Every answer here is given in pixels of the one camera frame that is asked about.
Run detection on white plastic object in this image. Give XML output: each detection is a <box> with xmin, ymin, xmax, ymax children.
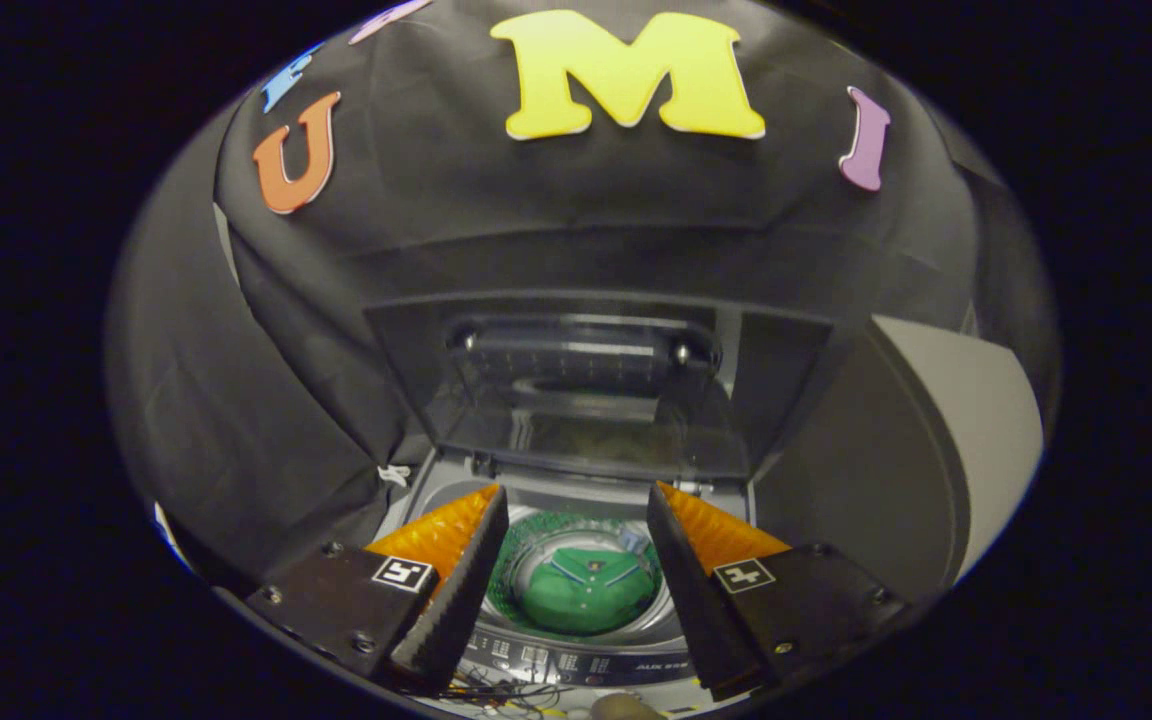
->
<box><xmin>152</xmin><ymin>502</ymin><xmax>189</xmax><ymax>563</ymax></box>

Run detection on thin black cables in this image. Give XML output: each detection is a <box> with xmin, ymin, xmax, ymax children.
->
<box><xmin>434</xmin><ymin>674</ymin><xmax>579</xmax><ymax>717</ymax></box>

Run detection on dark washing machine lid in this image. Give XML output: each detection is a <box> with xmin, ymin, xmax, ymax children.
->
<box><xmin>365</xmin><ymin>295</ymin><xmax>835</xmax><ymax>482</ymax></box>

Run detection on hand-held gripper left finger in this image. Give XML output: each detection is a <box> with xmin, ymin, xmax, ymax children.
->
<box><xmin>244</xmin><ymin>483</ymin><xmax>511</xmax><ymax>693</ymax></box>

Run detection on green polo shirt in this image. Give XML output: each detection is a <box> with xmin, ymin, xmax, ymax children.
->
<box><xmin>520</xmin><ymin>545</ymin><xmax>660</xmax><ymax>637</ymax></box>

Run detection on black backdrop cloth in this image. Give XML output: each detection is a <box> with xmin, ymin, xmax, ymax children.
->
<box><xmin>104</xmin><ymin>0</ymin><xmax>1062</xmax><ymax>586</ymax></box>

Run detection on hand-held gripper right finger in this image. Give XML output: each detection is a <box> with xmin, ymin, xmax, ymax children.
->
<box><xmin>646</xmin><ymin>480</ymin><xmax>910</xmax><ymax>702</ymax></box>

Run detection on grey washing machine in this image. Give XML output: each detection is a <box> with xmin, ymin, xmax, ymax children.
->
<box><xmin>366</xmin><ymin>450</ymin><xmax>769</xmax><ymax>693</ymax></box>

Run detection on grey cabinet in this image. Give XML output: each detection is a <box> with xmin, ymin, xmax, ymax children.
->
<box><xmin>754</xmin><ymin>315</ymin><xmax>1046</xmax><ymax>603</ymax></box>

